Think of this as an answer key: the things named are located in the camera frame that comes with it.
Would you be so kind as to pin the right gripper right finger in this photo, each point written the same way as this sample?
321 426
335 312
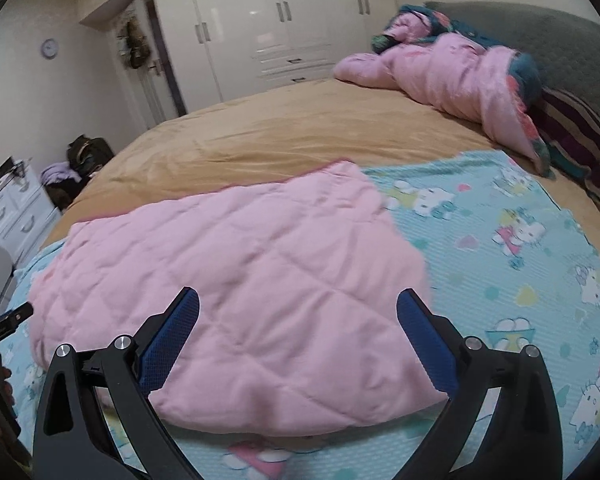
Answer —
523 438

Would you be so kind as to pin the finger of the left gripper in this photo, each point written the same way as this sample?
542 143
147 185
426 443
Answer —
11 320

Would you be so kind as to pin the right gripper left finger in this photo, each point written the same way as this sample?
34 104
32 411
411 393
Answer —
72 439

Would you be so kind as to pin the pink quilted jacket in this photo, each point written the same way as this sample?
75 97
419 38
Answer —
297 280

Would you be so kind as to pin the purple clothing pile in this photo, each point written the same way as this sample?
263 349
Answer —
59 172

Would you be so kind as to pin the white drawer cabinet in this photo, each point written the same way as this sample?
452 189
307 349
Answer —
27 215

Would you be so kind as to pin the black backpack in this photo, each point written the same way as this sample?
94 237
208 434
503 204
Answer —
86 156

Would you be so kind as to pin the striped dark pillow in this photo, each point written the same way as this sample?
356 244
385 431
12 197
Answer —
570 128

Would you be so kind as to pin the tan bed blanket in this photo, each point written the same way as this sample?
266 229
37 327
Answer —
268 137

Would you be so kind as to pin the door with hanging bags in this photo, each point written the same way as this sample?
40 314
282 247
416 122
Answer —
146 70

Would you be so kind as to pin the white wardrobe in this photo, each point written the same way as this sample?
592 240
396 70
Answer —
221 50

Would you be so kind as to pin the pink crumpled comforter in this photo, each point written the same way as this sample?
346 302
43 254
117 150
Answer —
452 67

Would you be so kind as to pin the round wall clock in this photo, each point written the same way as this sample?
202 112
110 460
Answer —
49 48

